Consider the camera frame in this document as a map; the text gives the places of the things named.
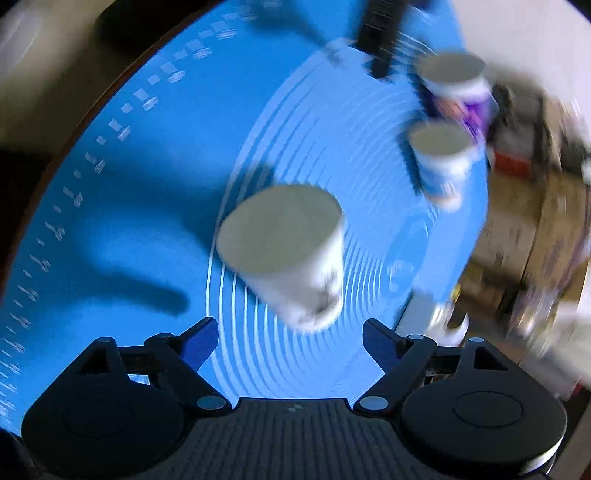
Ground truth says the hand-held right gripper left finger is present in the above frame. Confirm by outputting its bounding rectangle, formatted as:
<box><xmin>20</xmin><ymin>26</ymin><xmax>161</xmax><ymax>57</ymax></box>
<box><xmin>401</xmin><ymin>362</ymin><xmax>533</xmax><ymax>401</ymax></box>
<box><xmin>75</xmin><ymin>316</ymin><xmax>233</xmax><ymax>415</ymax></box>

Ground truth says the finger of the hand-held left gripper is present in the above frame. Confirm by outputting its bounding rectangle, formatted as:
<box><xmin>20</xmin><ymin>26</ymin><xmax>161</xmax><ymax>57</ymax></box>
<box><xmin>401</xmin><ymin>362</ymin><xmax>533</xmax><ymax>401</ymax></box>
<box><xmin>358</xmin><ymin>0</ymin><xmax>409</xmax><ymax>80</ymax></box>

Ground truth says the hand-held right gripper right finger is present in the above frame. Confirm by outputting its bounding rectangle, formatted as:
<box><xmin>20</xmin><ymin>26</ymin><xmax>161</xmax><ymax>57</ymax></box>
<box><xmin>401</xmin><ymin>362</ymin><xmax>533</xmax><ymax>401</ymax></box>
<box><xmin>353</xmin><ymin>318</ymin><xmax>512</xmax><ymax>415</ymax></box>

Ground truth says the purple and white paper cup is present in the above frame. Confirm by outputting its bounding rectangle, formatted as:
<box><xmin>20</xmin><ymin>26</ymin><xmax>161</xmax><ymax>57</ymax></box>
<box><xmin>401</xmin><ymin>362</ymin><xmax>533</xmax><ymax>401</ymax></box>
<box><xmin>418</xmin><ymin>52</ymin><xmax>494</xmax><ymax>139</ymax></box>

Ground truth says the blue and white paper cup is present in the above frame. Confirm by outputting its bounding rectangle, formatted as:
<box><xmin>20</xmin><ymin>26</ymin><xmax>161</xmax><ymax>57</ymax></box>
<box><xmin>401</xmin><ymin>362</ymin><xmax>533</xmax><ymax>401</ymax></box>
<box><xmin>409</xmin><ymin>121</ymin><xmax>476</xmax><ymax>212</ymax></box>

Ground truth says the blue silicone mat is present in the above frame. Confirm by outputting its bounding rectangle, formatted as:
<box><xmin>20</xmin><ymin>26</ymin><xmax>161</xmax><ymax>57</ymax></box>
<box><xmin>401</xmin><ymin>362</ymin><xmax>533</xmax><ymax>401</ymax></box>
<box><xmin>0</xmin><ymin>0</ymin><xmax>491</xmax><ymax>437</ymax></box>

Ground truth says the cardboard box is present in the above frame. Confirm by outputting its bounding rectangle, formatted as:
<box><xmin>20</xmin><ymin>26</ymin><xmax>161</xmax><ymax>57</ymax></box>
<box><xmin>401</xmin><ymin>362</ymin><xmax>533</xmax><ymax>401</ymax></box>
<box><xmin>466</xmin><ymin>83</ymin><xmax>591</xmax><ymax>324</ymax></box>

